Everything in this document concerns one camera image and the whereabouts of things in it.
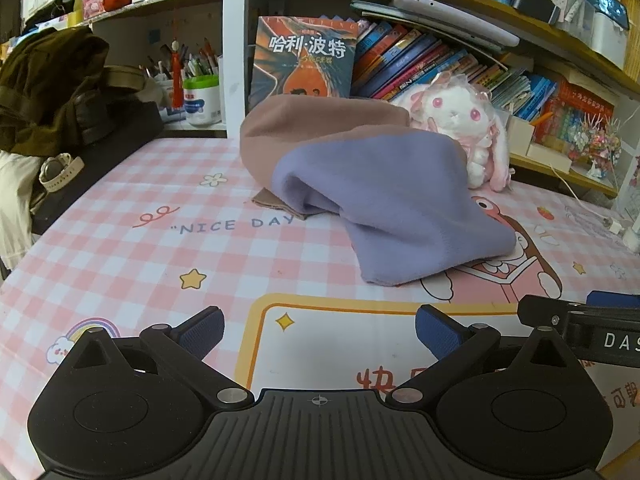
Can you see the white plug adapter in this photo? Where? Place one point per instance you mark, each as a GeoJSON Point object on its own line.
{"type": "Point", "coordinates": [615, 225]}

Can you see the white wooden bookshelf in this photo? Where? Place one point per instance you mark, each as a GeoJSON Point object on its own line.
{"type": "Point", "coordinates": [235, 35]}

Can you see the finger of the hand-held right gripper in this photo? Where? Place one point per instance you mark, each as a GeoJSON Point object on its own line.
{"type": "Point", "coordinates": [615, 297]}
{"type": "Point", "coordinates": [542, 310]}

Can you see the beige cloth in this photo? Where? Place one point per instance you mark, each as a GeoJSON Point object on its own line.
{"type": "Point", "coordinates": [15, 200]}

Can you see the upright illustrated book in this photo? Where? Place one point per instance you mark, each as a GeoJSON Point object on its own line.
{"type": "Point", "coordinates": [300, 60]}

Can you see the black bag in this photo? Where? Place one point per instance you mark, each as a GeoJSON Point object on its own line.
{"type": "Point", "coordinates": [115, 130]}

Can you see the white flat tablet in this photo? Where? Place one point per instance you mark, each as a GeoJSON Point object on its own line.
{"type": "Point", "coordinates": [450, 17]}

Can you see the bunch of pens and pencils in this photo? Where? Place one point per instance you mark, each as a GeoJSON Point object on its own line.
{"type": "Point", "coordinates": [200, 62]}

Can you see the white wristwatch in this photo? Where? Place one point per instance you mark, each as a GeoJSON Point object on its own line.
{"type": "Point", "coordinates": [52, 170]}

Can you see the white pink plush bunny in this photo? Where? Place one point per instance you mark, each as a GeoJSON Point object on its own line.
{"type": "Point", "coordinates": [455, 110]}

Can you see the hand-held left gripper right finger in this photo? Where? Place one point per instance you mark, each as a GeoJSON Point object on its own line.
{"type": "Point", "coordinates": [437, 332]}

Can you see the row of colourful books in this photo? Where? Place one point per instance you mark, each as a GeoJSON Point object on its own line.
{"type": "Point", "coordinates": [400, 65]}

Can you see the purple and mauve sweater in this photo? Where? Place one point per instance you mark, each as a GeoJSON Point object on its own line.
{"type": "Point", "coordinates": [390, 185]}

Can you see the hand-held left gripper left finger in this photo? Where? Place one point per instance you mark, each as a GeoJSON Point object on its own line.
{"type": "Point", "coordinates": [205, 332]}

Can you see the red tassel ornament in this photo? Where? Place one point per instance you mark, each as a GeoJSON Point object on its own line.
{"type": "Point", "coordinates": [176, 75]}

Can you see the red orange boxed book set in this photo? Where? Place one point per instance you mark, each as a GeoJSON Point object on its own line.
{"type": "Point", "coordinates": [580, 110]}

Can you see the white storage box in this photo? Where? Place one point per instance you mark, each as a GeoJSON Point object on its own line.
{"type": "Point", "coordinates": [607, 40]}

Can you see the tall white cardboard box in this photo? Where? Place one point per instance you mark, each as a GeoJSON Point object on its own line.
{"type": "Point", "coordinates": [520, 135]}

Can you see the olive green jacket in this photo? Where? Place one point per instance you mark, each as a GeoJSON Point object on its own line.
{"type": "Point", "coordinates": [50, 80]}

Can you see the white jar with green lid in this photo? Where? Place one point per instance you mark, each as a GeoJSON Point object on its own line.
{"type": "Point", "coordinates": [202, 105]}

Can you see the glittery flower bouquet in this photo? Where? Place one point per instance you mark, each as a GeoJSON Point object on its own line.
{"type": "Point", "coordinates": [597, 145]}

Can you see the low white cardboard box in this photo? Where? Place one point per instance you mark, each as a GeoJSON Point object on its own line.
{"type": "Point", "coordinates": [550, 157]}

